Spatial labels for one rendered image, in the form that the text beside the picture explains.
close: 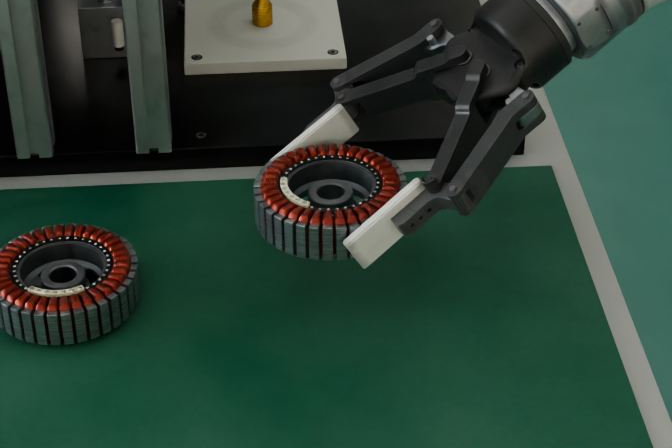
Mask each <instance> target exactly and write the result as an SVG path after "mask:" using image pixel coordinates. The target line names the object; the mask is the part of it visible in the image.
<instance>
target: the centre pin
mask: <svg viewBox="0 0 672 448"><path fill-rule="evenodd" d="M252 23H253V25H254V26H256V27H268V26H270V25H272V23H273V17H272V3H271V2H270V1H269V0H255V1H254V2H253V3H252Z"/></svg>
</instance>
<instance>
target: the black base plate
mask: <svg viewBox="0 0 672 448"><path fill-rule="evenodd" d="M179 1H181V0H162V7H163V20H164V34H165V47H166V60H167V73H168V86H169V99H170V112H171V126H172V152H168V153H159V151H158V148H149V153H144V154H137V153H136V145H135V135H134V124H133V113H132V103H131V92H130V81H129V71H128V60H127V57H120V58H94V59H84V58H83V52H82V43H81V34H80V25H79V16H78V3H79V0H37V2H38V10H39V18H40V25H41V33H42V41H43V48H44V56H45V63H46V71H47V79H48V86H49V94H50V102H51V109H52V117H53V125H54V132H55V145H53V148H54V152H53V157H51V158H39V153H31V155H30V158H27V159H18V158H17V155H16V148H15V142H14V135H13V128H12V122H11V115H10V108H9V102H8V95H7V88H6V81H5V75H4V68H3V61H2V55H1V49H0V177H22V176H45V175H68V174H91V173H114V172H137V171H160V170H183V169H206V168H229V167H252V166H264V165H266V164H267V163H268V162H269V161H270V159H271V158H273V157H274V156H275V155H276V154H278V153H279V152H280V151H281V150H282V149H284V148H285V147H286V146H287V145H288V144H290V143H291V142H292V141H293V140H295V139H296V138H297V137H298V136H299V135H301V134H302V133H303V132H304V129H305V128H306V127H307V125H308V124H310V123H311V122H312V121H314V119H316V118H318V116H319V115H321V114H322V113H323V112H324V111H325V110H327V109H328V108H329V107H330V106H331V105H332V104H333V103H334V101H335V93H334V90H333V88H332V87H331V85H330V83H331V81H332V79H333V78H335V77H336V76H338V75H340V74H342V73H344V72H346V71H348V70H350V69H351V68H353V67H355V66H357V65H359V64H361V63H363V62H365V61H366V60H368V59H370V58H372V57H374V56H376V55H378V54H380V53H382V52H383V51H385V50H387V49H389V48H391V47H393V46H395V45H397V44H399V43H400V42H402V41H404V40H406V39H408V38H410V37H412V36H414V35H415V34H416V33H417V32H418V31H420V30H421V29H422V28H423V27H424V26H425V25H427V24H428V23H429V22H430V21H432V20H433V19H440V20H441V22H442V23H443V25H444V27H445V28H446V30H447V31H448V32H449V33H451V34H452V35H453V36H456V35H459V34H461V33H463V32H465V31H467V30H468V29H470V28H471V26H472V24H473V21H474V13H475V11H476V10H477V9H478V8H479V7H480V6H481V4H480V2H479V0H337V5H338V11H339V16H340V22H341V28H342V34H343V40H344V45H345V51H346V57H347V68H346V69H326V70H301V71H275V72H250V73H225V74H199V75H185V74H184V21H185V11H181V10H179V9H178V8H177V3H178V2H179ZM454 116H455V106H453V105H451V104H448V103H447V102H446V101H445V100H444V99H442V100H439V101H431V100H429V99H427V100H423V101H420V102H417V103H414V104H411V105H408V106H405V107H402V108H399V109H396V110H393V111H389V112H386V113H383V114H380V115H377V116H374V117H371V118H368V119H365V120H362V121H360V126H359V128H360V129H359V131H358V132H357V133H356V134H355V135H353V136H352V137H351V138H350V139H349V140H347V141H346V142H345V143H344V144H347V145H350V147H351V146H353V145H355V146H359V147H362V148H367V149H371V150H373V151H374V152H378V153H381V154H383V155H384V157H388V158H390V159H391V160H413V159H436V157H437V154H438V152H439V150H440V148H441V145H442V143H443V141H444V138H445V136H446V134H447V132H448V129H449V127H450V125H451V123H452V120H453V118H454Z"/></svg>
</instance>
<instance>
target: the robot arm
mask: <svg viewBox="0 0 672 448"><path fill-rule="evenodd" d="M664 1H666V0H488V1H486V2H485V3H484V4H483V5H482V6H480V7H479V8H478V9H477V10H476V11H475V13H474V21H473V24H472V26H471V28H470V29H468V30H467V31H465V32H463V33H461V34H459V35H456V36H453V35H452V34H451V33H449V32H448V31H447V30H446V28H445V27H444V25H443V23H442V22H441V20H440V19H433V20H432V21H430V22H429V23H428V24H427V25H425V26H424V27H423V28H422V29H421V30H420V31H418V32H417V33H416V34H415V35H414V36H412V37H410V38H408V39H406V40H404V41H402V42H400V43H399V44H397V45H395V46H393V47H391V48H389V49H387V50H385V51H383V52H382V53H380V54H378V55H376V56H374V57H372V58H370V59H368V60H366V61H365V62H363V63H361V64H359V65H357V66H355V67H353V68H351V69H350V70H348V71H346V72H344V73H342V74H340V75H338V76H336V77H335V78H333V79H332V81H331V83H330V85H331V87H332V88H333V90H334V93H335V101H334V103H333V104H332V105H331V106H330V107H329V108H328V109H327V110H325V111H324V112H323V113H322V114H321V115H319V116H318V118H316V119H314V121H312V122H311V123H310V124H308V125H307V127H306V128H305V129H304V132H303V133H302V134H301V135H299V136H298V137H297V138H296V139H295V140H293V141H292V142H291V143H290V144H288V145H287V146H286V147H285V148H284V149H282V150H281V151H280V152H279V153H278V154H276V155H275V156H274V157H273V158H271V159H270V161H271V162H272V159H274V158H275V157H277V156H281V154H283V153H285V152H288V151H292V150H294V149H297V148H303V147H305V146H309V145H313V146H314V147H315V148H316V145H318V144H325V145H326V148H327V150H328V144H331V143H335V144H338V148H339V146H340V145H341V144H344V143H345V142H346V141H347V140H349V139H350V138H351V137H352V136H353V135H355V134H356V133H357V132H358V131H359V129H360V128H359V126H360V121H362V120H365V119H368V118H371V117H374V116H377V115H380V114H383V113H386V112H389V111H393V110H396V109H399V108H402V107H405V106H408V105H411V104H414V103H417V102H420V101H423V100H427V99H429V100H431V101H439V100H442V99H444V100H445V101H446V102H447V103H448V104H451V105H453V106H455V116H454V118H453V120H452V123H451V125H450V127H449V129H448V132H447V134H446V136H445V138H444V141H443V143H442V145H441V148H440V150H439V152H438V154H437V157H436V159H435V161H434V163H433V166H432V168H431V170H430V172H429V175H428V177H427V176H424V178H423V177H422V176H421V177H420V179H419V178H418V177H417V178H415V179H413V180H412V181H411V182H410V183H409V184H408V185H407V186H405V187H404V188H403V189H402V190H401V191H400V192H399V193H397V194H396V195H395V196H394V197H393V198H392V199H391V200H389V201H388V202H387V203H386V204H385V205H384V206H383V207H381V208H380V209H379V210H378V211H377V212H376V213H375V214H373V215H372V216H371V217H370V218H369V219H368V220H367V221H365V222H364V223H363V224H362V225H361V226H360V227H359V228H357V229H356V230H355V231H354V232H353V233H352V234H351V235H349V236H348V237H347V238H346V239H345V240H344V241H343V244H344V245H345V247H346V248H347V249H348V251H349V252H350V253H351V254H352V256H353V257H354V258H355V259H356V261H357V262H358V263H359V264H360V265H361V267H362V268H363V269H364V268H365V269H366V268H367V267H368V266H369V265H370V264H371V263H373V262H374V261H375V260H376V259H377V258H378V257H379V256H381V255H382V254H383V253H384V252H385V251H386V250H387V249H389V248H390V247H391V246H392V245H393V244H394V243H395V242H397V241H398V240H399V239H400V238H401V237H402V236H403V235H404V236H405V237H408V236H410V235H412V234H413V233H414V232H416V231H417V230H418V228H420V227H421V226H422V225H423V224H425V223H426V222H427V221H428V220H429V219H430V218H432V217H433V216H434V215H435V214H436V213H437V212H439V211H440V210H446V209H451V210H454V211H458V213H459V214H460V215H461V216H464V217H465V216H469V215H470V214H472V213H473V211H474V210H475V209H476V207H477V206H478V204H479V203H480V201H481V200H482V198H483V197H484V195H485V194H486V193H487V191H488V190H489V188H490V187H491V185H492V184H493V182H494V181H495V180H496V178H497V177H498V175H499V174H500V172H501V171H502V169H503V168H504V166H505V165H506V164H507V162H508V161H509V159H510V158H511V156H512V155H513V153H514V152H515V151H516V149H517V148H518V146H519V145H520V143H521V142H522V140H523V139H524V138H525V136H527V135H528V134H529V133H530V132H531V131H532V130H534V129H535V128H536V127H537V126H538V125H540V124H541V123H542V122H543V121H544V120H545V118H546V114H545V112H544V110H543V109H542V107H541V105H540V103H539V101H538V100H537V98H536V96H535V94H534V93H533V91H531V90H528V88H529V87H530V88H533V89H538V88H541V87H543V86H544V85H545V84H546V83H547V82H549V81H550V80H551V79H552V78H553V77H555V76H556V75H557V74H558V73H559V72H560V71H562V70H563V69H564V68H565V67H566V66H567V65H569V64H570V63H571V61H572V56H574V57H575V58H578V59H582V60H586V59H590V58H592V57H593V56H594V55H595V54H596V53H597V52H599V51H600V50H601V49H602V48H603V47H604V46H606V45H607V44H608V43H609V42H610V41H611V40H613V39H614V38H615V37H616V36H617V35H618V34H620V33H621V32H622V31H623V30H624V29H626V28H627V27H628V26H631V25H632V24H633V23H635V22H636V21H637V19H638V18H639V17H640V16H641V15H642V14H644V13H645V12H647V11H648V10H649V9H651V8H652V7H654V6H656V5H657V4H659V3H661V2H664ZM434 72H435V73H434ZM431 73H434V77H433V76H432V74H431ZM350 85H353V87H354V88H351V87H350ZM358 103H360V104H361V105H360V106H358ZM502 108H503V109H502ZM499 109H502V110H501V111H500V112H499V114H498V115H497V116H496V118H495V119H494V117H495V115H496V113H497V111H498V110H499ZM424 179H425V180H424ZM467 189H468V190H467ZM466 190H467V191H466ZM465 191H466V192H465Z"/></svg>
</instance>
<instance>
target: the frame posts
mask: <svg viewBox="0 0 672 448"><path fill-rule="evenodd" d="M122 6H123V17H124V28H125V39H126V49H127V60H128V71H129V81H130V92H131V103H132V113H133V124H134V135H135V145H136V153H137V154H144V153H149V148H158V151H159V153H168V152H172V126H171V112H170V99H169V86H168V73H167V60H166V47H165V34H164V20H163V7H162V0H122ZM0 48H1V55H2V61H3V68H4V75H5V81H6V88H7V95H8V102H9V108H10V115H11V122H12V128H13V135H14V142H15V148H16V155H17V158H18V159H27V158H30V155H31V153H39V158H51V157H53V152H54V148H53V145H55V132H54V125H53V117H52V109H51V102H50V94H49V86H48V79H47V71H46V63H45V56H44V48H43V41H42V33H41V25H40V18H39V10H38V2H37V0H0Z"/></svg>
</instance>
